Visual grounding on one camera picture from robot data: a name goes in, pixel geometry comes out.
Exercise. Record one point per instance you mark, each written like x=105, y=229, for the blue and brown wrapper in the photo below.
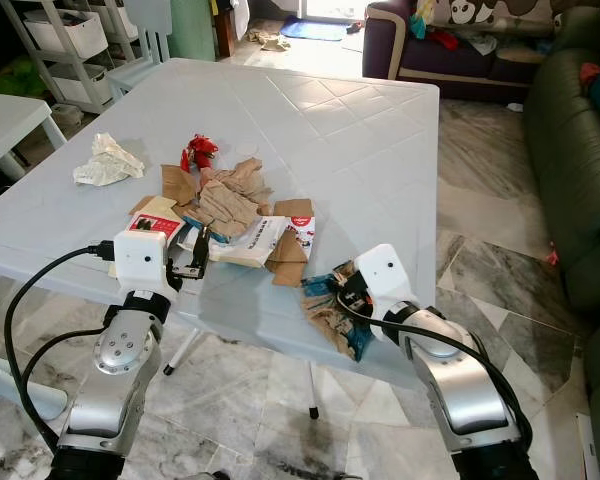
x=330, y=318

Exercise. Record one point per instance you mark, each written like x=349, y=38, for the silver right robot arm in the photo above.
x=460, y=390

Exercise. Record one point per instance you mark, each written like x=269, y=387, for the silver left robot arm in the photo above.
x=105, y=400

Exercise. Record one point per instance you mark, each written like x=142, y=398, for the white carton with red print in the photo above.
x=155, y=215

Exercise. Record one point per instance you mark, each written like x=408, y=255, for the torn brown cardboard flap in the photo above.
x=288, y=262

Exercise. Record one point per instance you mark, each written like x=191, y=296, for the flat white printed box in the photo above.
x=255, y=240

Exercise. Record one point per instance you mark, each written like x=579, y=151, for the brown crumpled paper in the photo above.
x=233, y=200

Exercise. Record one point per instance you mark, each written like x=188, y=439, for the small brown cardboard piece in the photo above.
x=178, y=184

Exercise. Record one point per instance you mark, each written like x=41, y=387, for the red crumpled wrapper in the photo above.
x=198, y=152

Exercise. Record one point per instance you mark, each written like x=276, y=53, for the white crumpled paper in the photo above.
x=108, y=163

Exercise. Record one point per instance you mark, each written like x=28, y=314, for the large white plastic table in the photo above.
x=330, y=150

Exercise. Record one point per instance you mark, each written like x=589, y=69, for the small red floor scrap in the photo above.
x=552, y=256

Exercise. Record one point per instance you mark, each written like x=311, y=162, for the white plastic chair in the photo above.
x=145, y=55

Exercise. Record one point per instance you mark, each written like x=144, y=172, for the small white side table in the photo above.
x=15, y=120

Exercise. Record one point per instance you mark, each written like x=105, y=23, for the beige cloth on floor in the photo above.
x=270, y=40

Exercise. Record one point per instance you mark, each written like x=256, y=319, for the purple sofa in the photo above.
x=415, y=55

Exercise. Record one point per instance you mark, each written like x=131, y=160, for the white shelf rack with bins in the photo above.
x=70, y=40

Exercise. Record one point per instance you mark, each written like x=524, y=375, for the blue floor mat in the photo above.
x=312, y=30

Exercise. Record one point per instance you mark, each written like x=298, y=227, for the dark green sofa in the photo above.
x=575, y=150

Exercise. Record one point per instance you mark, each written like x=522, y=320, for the red cloth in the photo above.
x=443, y=38

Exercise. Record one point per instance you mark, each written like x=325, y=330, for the panda print cushion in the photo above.
x=505, y=10

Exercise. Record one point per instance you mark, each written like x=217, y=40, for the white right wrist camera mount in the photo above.
x=385, y=275

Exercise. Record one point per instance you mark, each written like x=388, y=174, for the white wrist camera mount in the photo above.
x=138, y=262
x=385, y=275

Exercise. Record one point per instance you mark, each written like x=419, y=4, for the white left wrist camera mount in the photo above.
x=138, y=262

